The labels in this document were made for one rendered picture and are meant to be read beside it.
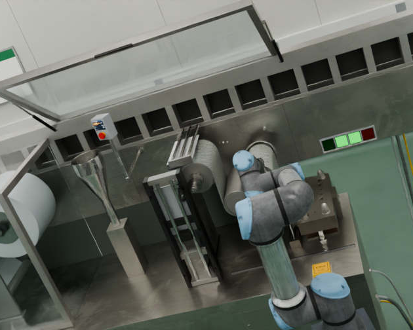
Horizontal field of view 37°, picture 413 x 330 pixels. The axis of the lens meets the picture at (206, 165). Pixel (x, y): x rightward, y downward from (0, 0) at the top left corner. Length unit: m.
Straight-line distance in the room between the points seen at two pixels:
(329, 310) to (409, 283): 1.79
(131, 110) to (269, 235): 1.26
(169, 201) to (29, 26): 3.19
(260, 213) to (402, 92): 1.22
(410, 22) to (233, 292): 1.34
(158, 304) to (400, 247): 1.92
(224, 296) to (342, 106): 0.98
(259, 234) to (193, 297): 0.91
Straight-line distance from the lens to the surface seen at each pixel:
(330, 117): 2.86
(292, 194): 1.85
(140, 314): 2.76
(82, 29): 5.36
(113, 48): 2.43
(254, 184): 2.24
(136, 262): 2.99
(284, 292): 2.05
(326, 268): 2.55
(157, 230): 3.19
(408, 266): 4.02
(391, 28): 2.77
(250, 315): 2.67
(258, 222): 1.84
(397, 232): 4.33
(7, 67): 5.68
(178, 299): 2.74
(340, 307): 2.14
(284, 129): 2.88
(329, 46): 2.76
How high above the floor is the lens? 2.38
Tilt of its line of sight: 23 degrees down
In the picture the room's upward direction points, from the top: 21 degrees counter-clockwise
